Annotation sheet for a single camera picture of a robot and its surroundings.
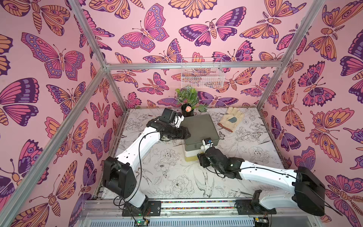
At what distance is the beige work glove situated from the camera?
43.5 inches

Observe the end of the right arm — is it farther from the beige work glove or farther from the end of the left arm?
the beige work glove

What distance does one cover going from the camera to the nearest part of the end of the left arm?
1.92 ft

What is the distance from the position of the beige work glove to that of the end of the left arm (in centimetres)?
42
